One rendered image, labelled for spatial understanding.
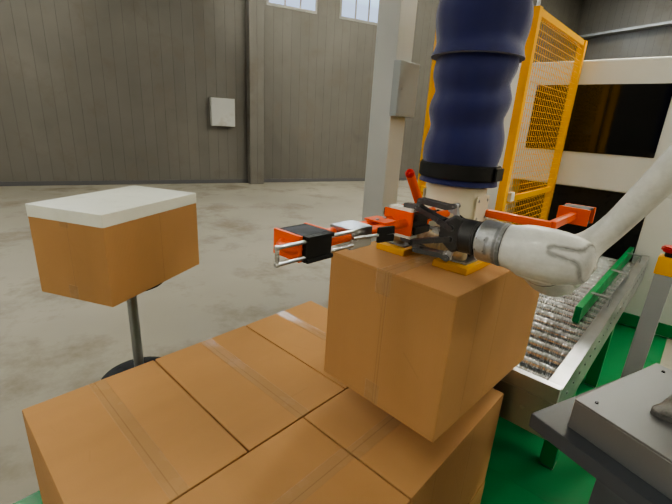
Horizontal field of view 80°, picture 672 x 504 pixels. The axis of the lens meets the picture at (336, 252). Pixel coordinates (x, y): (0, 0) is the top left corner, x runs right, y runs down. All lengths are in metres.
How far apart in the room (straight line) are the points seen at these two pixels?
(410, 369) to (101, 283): 1.35
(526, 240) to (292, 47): 9.04
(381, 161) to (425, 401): 1.76
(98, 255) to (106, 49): 7.33
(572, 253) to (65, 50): 8.75
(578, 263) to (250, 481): 0.91
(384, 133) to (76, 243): 1.71
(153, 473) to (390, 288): 0.76
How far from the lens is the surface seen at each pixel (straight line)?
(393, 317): 1.04
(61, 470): 1.34
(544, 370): 1.84
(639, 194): 0.96
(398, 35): 2.57
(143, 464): 1.28
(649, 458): 1.12
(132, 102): 8.96
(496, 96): 1.15
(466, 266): 1.09
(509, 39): 1.16
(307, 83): 9.73
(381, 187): 2.56
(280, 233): 0.75
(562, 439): 1.16
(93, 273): 1.95
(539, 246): 0.83
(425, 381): 1.06
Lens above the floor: 1.42
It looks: 18 degrees down
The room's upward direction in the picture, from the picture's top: 3 degrees clockwise
